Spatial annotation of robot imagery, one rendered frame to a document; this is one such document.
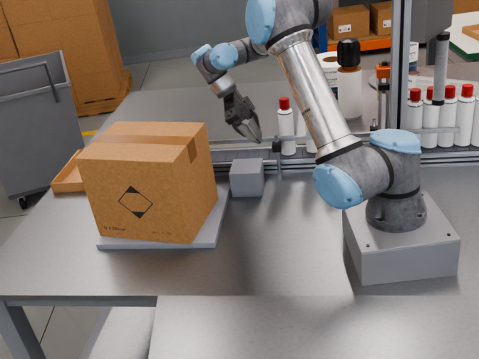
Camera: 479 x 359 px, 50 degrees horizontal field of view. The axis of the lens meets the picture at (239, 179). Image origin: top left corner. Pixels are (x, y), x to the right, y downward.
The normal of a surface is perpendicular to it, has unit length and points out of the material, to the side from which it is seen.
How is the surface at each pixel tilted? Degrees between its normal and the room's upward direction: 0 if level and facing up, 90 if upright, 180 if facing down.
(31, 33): 90
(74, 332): 0
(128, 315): 0
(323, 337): 0
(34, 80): 87
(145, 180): 90
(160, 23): 90
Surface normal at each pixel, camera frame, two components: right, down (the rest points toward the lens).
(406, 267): 0.03, 0.51
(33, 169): 0.36, 0.49
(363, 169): 0.33, -0.19
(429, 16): 0.73, 0.27
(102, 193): -0.29, 0.52
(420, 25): -0.67, 0.45
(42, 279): -0.12, -0.85
